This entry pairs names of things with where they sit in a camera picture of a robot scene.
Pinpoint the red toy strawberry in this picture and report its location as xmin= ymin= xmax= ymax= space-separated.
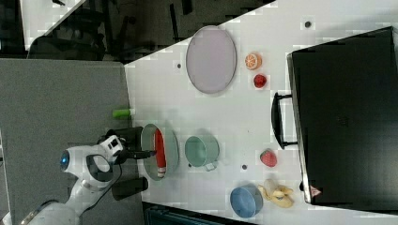
xmin=260 ymin=150 xmax=277 ymax=168

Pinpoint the green mug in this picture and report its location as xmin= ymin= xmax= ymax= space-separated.
xmin=184 ymin=135 xmax=220 ymax=172

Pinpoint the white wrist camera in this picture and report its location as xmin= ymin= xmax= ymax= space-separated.
xmin=99 ymin=135 xmax=123 ymax=158

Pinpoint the toy orange slice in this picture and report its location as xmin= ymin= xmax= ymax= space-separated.
xmin=245 ymin=52 xmax=262 ymax=70

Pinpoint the small dark red strawberry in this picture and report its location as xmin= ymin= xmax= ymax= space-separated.
xmin=253 ymin=74 xmax=268 ymax=88

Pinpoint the blue bowl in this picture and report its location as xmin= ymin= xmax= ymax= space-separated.
xmin=230 ymin=184 xmax=263 ymax=218

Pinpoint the toaster oven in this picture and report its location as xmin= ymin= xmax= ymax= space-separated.
xmin=286 ymin=26 xmax=398 ymax=215

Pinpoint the green toy avocado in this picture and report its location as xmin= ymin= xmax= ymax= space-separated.
xmin=112 ymin=109 xmax=136 ymax=118

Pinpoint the green plastic strainer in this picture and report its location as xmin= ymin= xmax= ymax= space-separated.
xmin=141 ymin=124 xmax=179 ymax=181

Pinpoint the grey round plate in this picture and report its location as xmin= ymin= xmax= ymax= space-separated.
xmin=186 ymin=25 xmax=237 ymax=95

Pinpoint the red plush ketchup bottle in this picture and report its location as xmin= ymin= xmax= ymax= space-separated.
xmin=154 ymin=129 xmax=166 ymax=178

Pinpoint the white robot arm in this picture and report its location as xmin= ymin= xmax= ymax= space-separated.
xmin=20 ymin=144 xmax=151 ymax=225

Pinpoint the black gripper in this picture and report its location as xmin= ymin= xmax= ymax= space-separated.
xmin=114 ymin=149 xmax=157 ymax=165

